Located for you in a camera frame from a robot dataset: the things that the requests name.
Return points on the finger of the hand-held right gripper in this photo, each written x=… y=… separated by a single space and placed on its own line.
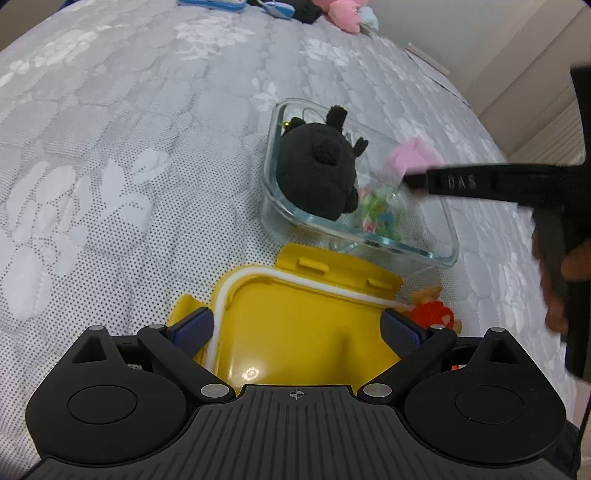
x=461 y=182

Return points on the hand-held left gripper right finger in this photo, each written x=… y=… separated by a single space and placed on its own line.
x=400 y=330

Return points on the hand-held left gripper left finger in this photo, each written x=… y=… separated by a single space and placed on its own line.
x=194 y=330

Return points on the red figure toy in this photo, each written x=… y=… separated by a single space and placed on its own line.
x=431 y=314

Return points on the clear glass divided container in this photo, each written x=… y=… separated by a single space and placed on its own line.
x=429 y=249

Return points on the small green pink toy packet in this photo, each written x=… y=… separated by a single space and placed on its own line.
x=388 y=207

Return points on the yellow plastic container lid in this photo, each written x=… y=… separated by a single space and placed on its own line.
x=286 y=332

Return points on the black plush toy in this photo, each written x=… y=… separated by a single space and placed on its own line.
x=314 y=170

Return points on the person's right hand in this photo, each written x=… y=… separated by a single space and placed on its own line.
x=578 y=266

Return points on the person's dark blue trousers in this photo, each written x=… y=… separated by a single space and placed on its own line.
x=573 y=447

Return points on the grey quilted mattress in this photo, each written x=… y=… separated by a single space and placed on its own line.
x=115 y=184

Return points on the pink plush toy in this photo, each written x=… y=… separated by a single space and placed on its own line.
x=344 y=11

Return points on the black cloth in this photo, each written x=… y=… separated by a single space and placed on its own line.
x=307 y=11

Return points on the blue patterned pouch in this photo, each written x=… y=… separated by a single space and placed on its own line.
x=212 y=3

